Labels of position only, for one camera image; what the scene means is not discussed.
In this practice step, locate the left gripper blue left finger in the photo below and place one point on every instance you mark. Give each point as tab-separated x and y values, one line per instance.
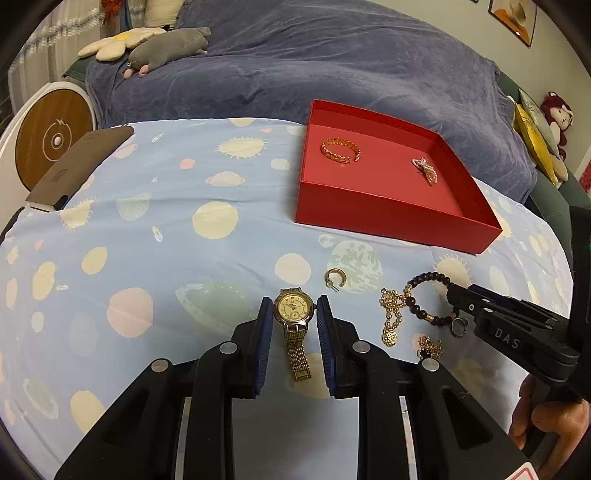
253	340

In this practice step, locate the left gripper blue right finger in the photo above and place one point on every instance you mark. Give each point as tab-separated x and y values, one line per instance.
336	340

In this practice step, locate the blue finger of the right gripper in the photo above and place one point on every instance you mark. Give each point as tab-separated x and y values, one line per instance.
465	302

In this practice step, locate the gold wrist watch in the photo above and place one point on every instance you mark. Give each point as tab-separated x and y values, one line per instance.
293	310

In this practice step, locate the gold hoop earring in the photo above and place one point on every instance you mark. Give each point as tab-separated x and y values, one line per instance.
333	278

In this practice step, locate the red jewelry tray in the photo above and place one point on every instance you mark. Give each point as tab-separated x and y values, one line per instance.
357	175

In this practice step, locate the right hand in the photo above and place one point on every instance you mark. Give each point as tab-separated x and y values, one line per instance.
569	420

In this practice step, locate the light blue planet sheet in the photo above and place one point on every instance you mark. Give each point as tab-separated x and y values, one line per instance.
173	241

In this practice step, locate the green sofa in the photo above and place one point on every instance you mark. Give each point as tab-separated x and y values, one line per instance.
553	204

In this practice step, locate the pink pearl hair clip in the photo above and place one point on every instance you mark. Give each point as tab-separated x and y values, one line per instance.
427	170

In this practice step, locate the gold yellow pillow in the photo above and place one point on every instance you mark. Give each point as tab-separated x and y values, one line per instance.
536	144

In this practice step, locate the grey green pillow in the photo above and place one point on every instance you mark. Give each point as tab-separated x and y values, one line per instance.
538	118

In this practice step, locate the red monkey plush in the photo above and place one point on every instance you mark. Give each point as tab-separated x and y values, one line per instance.
559	117

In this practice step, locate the blue grey velvet blanket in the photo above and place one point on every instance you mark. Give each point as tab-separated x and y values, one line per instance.
271	59

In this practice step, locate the brown flat case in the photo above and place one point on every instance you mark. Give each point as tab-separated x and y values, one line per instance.
73	169

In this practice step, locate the white round wooden table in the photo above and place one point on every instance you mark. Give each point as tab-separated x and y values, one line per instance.
48	124

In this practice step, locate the grey plush toy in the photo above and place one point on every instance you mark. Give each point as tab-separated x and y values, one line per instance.
159	50

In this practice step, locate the flower shaped cushion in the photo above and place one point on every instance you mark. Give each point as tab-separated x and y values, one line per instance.
112	48

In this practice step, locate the white sheer curtain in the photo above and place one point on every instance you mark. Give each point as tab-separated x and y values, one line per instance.
52	47

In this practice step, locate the red bow tieback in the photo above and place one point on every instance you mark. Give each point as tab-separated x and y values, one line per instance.
111	9

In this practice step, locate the framed wall picture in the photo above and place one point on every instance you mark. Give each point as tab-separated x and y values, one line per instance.
519	16

